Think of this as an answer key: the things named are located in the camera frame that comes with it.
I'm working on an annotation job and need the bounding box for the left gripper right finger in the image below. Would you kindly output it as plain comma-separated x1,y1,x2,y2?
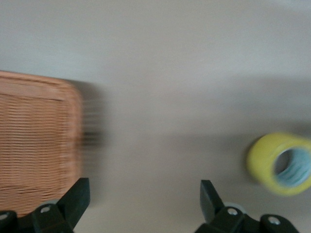
194,179,245,233

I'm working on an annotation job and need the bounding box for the yellow tape roll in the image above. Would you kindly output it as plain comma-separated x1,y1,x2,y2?
246,132,311,197

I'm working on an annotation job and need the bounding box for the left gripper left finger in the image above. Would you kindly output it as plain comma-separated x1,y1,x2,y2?
31,178,91,233

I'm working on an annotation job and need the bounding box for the brown wicker basket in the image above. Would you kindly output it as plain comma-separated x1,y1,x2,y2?
0,70,84,218

